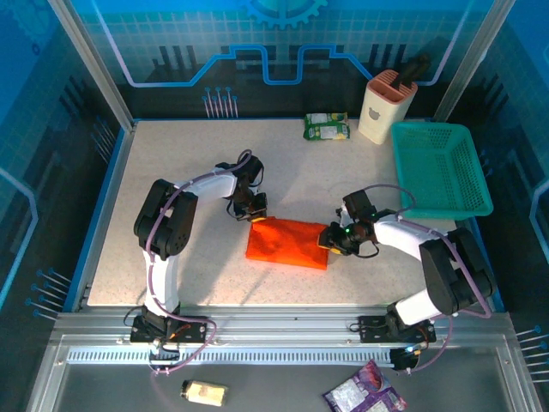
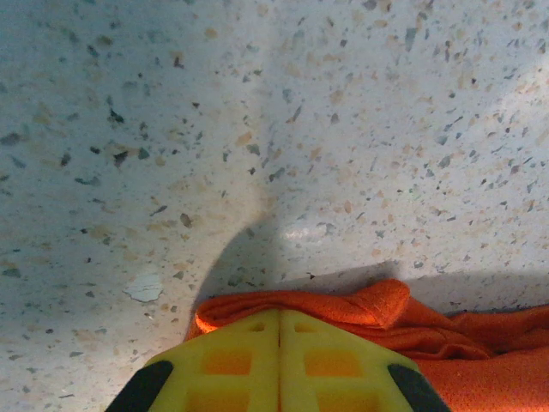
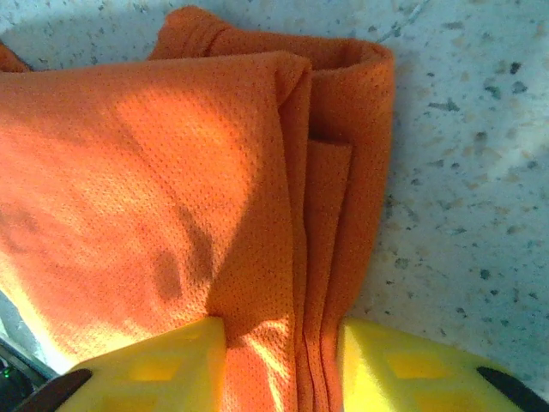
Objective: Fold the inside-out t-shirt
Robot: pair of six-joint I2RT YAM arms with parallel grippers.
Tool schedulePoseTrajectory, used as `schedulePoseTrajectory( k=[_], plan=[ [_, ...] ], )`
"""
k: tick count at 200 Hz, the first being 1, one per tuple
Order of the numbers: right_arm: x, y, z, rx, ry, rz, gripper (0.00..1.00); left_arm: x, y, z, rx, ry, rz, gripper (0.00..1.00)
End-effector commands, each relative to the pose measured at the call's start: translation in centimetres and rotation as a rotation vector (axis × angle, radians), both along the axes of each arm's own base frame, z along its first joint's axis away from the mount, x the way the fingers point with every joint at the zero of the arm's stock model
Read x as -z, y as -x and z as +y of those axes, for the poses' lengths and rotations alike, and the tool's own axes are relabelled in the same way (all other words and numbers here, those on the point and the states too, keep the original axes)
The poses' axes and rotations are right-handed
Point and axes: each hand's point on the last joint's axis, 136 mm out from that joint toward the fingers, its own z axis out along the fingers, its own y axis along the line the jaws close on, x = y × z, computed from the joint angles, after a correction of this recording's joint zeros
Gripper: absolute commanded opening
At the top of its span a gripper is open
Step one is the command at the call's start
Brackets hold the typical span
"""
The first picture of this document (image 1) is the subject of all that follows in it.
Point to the orange t-shirt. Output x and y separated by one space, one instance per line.
283 244

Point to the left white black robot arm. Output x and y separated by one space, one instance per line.
165 279

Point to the green snack packet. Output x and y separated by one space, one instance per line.
326 125

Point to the teal plastic basket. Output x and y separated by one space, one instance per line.
442 171

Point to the white pink-topped knife block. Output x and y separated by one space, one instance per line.
381 116

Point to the purple snack packet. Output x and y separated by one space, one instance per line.
364 390

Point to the small pale yellow bottle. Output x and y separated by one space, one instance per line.
206 392

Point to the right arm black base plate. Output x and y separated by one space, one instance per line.
371 328

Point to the aluminium frame rail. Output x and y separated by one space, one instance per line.
279 324

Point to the small black wiring bracket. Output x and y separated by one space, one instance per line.
165 354
403 358

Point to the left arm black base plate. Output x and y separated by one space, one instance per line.
195 328

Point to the aluminium frame post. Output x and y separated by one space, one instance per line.
472 60
92 64

